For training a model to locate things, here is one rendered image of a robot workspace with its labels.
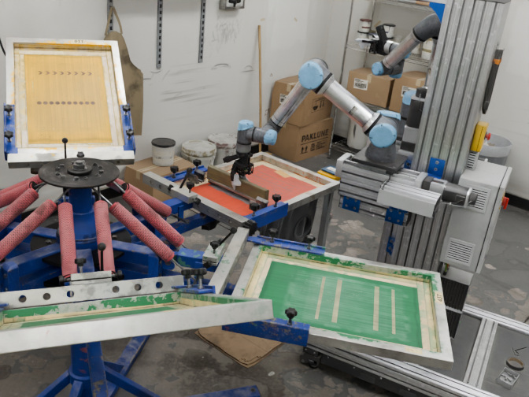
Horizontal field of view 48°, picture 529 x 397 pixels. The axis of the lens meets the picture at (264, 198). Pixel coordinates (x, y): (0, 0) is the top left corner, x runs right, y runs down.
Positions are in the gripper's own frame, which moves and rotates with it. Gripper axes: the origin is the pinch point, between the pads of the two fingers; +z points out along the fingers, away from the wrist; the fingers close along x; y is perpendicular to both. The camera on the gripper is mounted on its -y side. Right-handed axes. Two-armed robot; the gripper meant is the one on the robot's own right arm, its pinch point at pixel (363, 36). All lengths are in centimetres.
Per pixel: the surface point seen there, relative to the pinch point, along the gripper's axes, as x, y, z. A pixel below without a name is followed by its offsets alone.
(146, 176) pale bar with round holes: -155, 44, -8
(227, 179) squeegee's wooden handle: -119, 49, -25
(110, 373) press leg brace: -206, 109, -55
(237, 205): -124, 56, -42
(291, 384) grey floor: -117, 153, -78
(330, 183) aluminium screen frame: -67, 60, -47
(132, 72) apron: -74, 51, 178
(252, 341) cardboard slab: -116, 151, -40
